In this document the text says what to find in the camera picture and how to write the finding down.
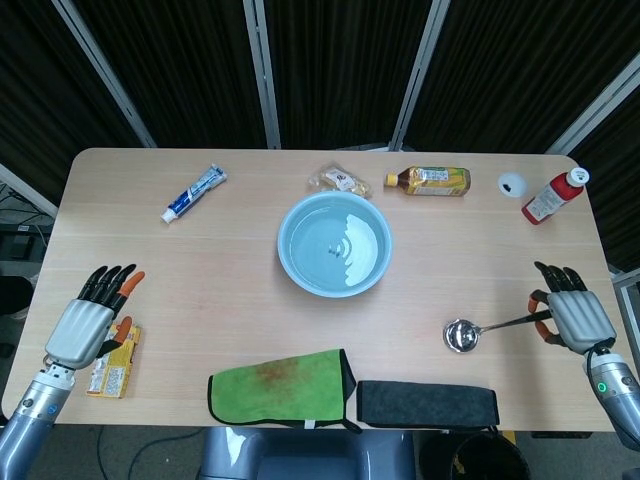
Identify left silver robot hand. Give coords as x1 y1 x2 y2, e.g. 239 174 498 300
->
43 263 146 371

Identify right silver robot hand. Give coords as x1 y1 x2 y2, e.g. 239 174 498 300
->
527 260 617 357

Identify metal ladle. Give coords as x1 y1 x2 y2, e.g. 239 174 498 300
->
443 309 554 354

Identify light blue water bowl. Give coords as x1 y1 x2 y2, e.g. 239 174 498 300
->
277 192 395 300

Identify yellow snack packet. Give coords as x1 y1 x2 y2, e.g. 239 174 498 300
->
85 323 142 399

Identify red bottle white cap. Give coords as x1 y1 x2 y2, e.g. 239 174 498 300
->
520 166 590 227

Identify black trash bin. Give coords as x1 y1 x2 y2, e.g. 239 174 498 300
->
449 432 532 480

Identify dark grey folded cloth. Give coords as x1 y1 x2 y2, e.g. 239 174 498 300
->
355 379 501 432

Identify blue white toothpaste tube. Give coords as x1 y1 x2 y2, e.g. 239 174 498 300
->
159 162 229 225

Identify yellow label tea bottle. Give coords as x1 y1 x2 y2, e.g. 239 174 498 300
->
383 166 472 199

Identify green stained cloth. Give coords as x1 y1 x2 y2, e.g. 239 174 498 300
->
207 348 363 434

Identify grey blue robot torso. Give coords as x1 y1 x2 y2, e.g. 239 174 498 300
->
197 427 416 480

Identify clear snack bag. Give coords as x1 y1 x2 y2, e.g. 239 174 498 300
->
305 160 374 200

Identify grey metal frame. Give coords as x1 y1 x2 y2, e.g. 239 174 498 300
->
608 267 640 351

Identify black floor cables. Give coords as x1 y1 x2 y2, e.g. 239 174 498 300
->
0 183 54 264

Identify grey partition post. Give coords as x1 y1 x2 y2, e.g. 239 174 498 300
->
243 0 282 150
544 64 640 155
52 0 157 149
0 163 59 219
389 0 451 151

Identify white round cable grommet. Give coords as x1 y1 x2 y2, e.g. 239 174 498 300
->
497 172 528 198

